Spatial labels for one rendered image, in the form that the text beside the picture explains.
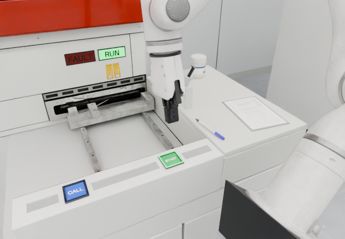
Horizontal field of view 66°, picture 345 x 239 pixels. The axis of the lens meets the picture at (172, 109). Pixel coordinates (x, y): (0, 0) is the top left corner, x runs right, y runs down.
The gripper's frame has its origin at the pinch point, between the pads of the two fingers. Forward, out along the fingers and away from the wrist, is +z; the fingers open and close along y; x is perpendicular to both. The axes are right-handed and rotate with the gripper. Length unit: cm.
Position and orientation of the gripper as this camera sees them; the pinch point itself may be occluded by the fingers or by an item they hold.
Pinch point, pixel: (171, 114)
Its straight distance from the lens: 67.4
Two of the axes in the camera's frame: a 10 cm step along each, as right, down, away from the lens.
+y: 4.3, 2.6, -8.6
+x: 9.0, -2.2, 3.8
